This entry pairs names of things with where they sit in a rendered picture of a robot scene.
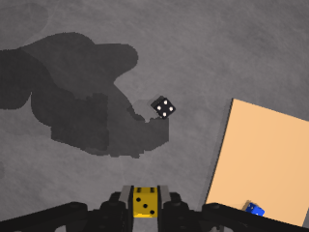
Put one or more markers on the blue die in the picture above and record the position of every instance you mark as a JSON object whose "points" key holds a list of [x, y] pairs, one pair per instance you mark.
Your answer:
{"points": [[254, 209]]}

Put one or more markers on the yellow die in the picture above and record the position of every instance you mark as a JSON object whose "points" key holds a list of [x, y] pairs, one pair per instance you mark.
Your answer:
{"points": [[145, 202]]}

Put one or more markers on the black die with white pips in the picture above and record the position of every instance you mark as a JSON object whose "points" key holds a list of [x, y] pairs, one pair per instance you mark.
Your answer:
{"points": [[164, 108]]}

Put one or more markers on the peach flat mat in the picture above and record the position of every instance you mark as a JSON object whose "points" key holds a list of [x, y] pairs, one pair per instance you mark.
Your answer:
{"points": [[264, 160]]}

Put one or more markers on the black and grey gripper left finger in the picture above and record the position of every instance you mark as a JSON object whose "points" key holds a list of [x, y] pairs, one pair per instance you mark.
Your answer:
{"points": [[117, 217]]}

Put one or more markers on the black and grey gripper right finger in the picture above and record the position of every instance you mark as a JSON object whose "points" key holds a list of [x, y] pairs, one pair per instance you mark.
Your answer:
{"points": [[176, 217]]}

